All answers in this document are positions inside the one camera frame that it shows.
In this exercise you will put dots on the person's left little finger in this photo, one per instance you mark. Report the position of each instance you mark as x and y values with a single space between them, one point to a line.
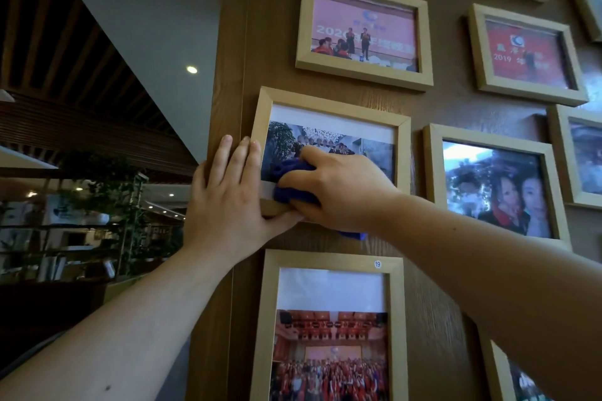
199 177

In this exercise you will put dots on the person's right forearm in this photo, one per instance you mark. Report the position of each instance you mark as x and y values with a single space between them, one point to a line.
508 283

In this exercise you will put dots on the person's left thumb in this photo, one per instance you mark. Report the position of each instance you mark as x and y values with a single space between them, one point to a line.
282 223

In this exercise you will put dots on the person's right thumb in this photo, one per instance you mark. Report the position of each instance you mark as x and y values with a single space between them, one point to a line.
308 215

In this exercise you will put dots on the person's left hand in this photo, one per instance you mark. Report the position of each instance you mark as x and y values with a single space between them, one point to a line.
225 217

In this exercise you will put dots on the person's right hand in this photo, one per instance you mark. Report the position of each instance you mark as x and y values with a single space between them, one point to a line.
352 194

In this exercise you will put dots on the round recessed ceiling light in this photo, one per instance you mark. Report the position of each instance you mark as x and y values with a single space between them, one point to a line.
191 69

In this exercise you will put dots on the array of wooden picture frames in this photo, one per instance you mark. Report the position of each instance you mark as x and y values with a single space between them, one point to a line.
362 71

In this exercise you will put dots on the person's left middle finger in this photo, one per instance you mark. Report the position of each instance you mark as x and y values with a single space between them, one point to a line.
238 161

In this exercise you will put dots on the background display shelf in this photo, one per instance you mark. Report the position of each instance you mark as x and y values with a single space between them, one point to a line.
51 245

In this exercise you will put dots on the person's left forearm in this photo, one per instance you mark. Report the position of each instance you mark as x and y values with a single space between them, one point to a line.
131 330

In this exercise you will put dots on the blue cleaning cloth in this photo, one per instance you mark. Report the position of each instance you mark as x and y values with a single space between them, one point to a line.
291 168

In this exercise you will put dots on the outdoor group photo frame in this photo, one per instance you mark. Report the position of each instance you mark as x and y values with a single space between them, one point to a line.
329 107

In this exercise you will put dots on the green indoor plant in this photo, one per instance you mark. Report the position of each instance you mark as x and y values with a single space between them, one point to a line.
117 180

